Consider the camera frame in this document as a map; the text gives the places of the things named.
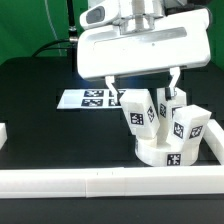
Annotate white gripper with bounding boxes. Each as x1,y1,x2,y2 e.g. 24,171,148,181
77,8,210,105

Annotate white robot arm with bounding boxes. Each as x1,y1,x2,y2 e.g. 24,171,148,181
77,0,212,100

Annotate white U-shaped fence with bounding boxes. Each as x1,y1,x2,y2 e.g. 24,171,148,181
0,119,224,200

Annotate black thick cable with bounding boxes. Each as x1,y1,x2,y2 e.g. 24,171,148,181
31,0,81,64

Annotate thin grey cable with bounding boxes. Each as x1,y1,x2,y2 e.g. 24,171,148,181
44,0,64,57

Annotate white marker sheet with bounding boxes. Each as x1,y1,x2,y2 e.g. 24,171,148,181
56,88,150,110

